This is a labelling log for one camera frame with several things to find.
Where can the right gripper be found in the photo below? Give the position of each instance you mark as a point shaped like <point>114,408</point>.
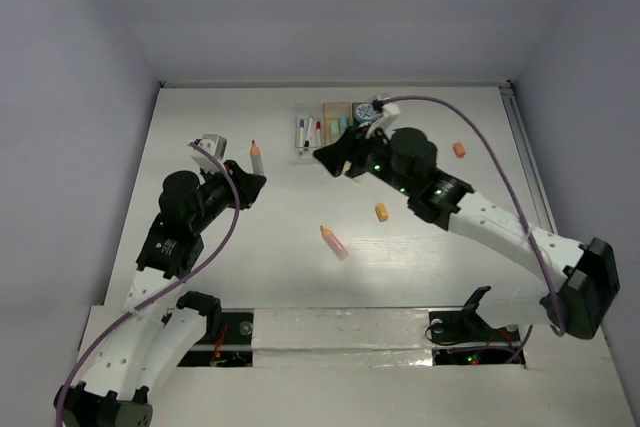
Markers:
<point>334,156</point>

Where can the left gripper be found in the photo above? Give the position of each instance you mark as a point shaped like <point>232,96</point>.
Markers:
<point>246,184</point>

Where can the green highlighter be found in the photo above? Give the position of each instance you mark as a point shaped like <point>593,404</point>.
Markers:
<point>332,131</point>

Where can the orange tip clear highlighter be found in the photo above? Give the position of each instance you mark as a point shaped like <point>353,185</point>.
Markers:
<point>256,159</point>

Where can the blue highlighter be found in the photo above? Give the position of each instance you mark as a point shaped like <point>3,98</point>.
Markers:
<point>343,124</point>

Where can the black capped white pen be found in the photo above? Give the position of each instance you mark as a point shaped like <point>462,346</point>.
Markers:
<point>310,130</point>

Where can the blue capped white pen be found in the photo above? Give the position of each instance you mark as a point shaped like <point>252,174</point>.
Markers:
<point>301,138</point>

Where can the small orange cap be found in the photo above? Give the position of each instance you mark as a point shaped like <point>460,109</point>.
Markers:
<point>459,150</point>

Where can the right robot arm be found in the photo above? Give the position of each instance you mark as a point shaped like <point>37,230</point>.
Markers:
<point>583,277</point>

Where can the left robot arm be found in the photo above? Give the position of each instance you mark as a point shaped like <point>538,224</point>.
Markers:
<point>118,377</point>

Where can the clear plastic container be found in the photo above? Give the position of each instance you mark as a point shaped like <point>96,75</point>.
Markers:
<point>304,156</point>

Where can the blue tape roll back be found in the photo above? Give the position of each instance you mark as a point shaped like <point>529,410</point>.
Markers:
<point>364,112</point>

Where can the orange highlighter cap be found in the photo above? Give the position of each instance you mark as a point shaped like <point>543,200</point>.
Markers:
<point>381,212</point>

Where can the orange pink highlighter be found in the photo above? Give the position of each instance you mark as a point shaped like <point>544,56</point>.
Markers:
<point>334,243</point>

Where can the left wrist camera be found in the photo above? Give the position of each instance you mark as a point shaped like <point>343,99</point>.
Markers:
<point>215,146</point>

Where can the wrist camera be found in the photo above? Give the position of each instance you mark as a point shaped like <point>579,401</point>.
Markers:
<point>387,112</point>
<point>215,146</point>

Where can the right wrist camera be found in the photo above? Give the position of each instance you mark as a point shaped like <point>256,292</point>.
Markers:
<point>387,112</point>

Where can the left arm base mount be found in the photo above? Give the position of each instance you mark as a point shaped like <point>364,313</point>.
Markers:
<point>230,347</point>

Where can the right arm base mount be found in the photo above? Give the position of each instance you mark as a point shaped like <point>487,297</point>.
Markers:
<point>460,337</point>

